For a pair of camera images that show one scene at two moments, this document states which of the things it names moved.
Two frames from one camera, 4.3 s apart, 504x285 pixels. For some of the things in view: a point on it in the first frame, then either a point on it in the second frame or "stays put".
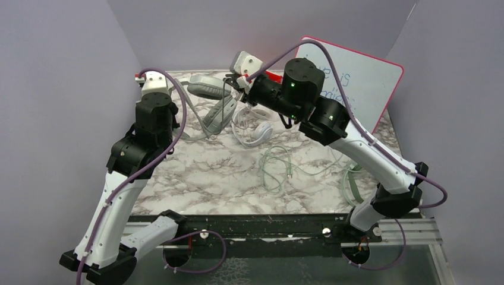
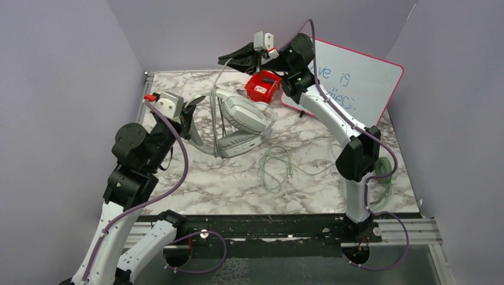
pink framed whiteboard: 370,84 stays put
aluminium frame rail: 417,231 stays put
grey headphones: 223,107 → 247,126
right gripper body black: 251,96 → 262,64
